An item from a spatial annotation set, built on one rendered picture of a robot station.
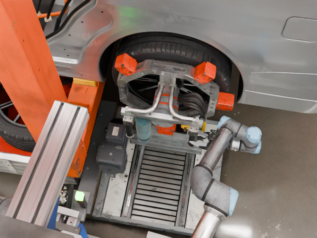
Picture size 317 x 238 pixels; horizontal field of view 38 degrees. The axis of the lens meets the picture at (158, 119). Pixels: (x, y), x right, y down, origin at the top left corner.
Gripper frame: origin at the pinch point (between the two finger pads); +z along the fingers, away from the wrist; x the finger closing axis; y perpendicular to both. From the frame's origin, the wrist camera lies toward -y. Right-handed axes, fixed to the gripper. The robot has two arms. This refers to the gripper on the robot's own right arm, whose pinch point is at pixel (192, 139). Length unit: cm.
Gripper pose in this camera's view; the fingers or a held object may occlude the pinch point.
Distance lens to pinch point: 247.6
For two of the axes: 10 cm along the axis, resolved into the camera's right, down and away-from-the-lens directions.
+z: -9.9, -1.4, 0.6
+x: -1.5, 8.8, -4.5
